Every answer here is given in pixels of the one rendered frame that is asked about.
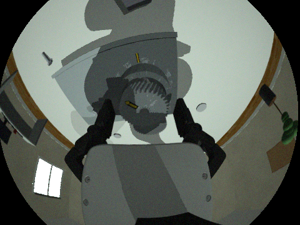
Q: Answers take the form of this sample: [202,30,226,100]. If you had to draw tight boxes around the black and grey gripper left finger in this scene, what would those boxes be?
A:
[64,99,116,182]

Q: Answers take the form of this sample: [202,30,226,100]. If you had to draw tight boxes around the dark grey toothed gear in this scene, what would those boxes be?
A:
[119,81,169,127]

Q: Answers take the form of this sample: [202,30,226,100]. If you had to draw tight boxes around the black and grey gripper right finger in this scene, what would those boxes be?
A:
[173,98,226,178]

